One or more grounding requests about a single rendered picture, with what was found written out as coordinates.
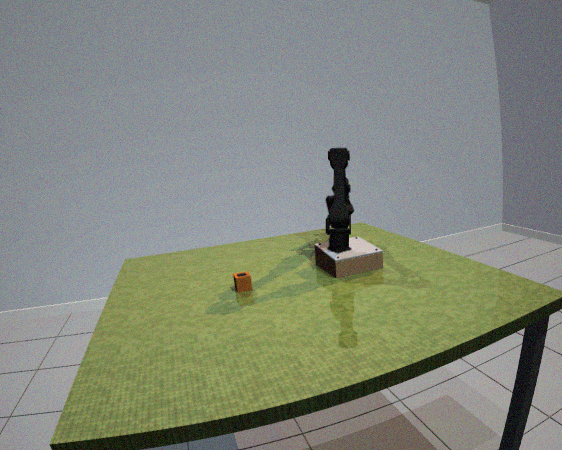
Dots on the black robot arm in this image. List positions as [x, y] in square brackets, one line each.
[341, 209]

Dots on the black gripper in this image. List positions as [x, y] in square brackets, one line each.
[329, 200]

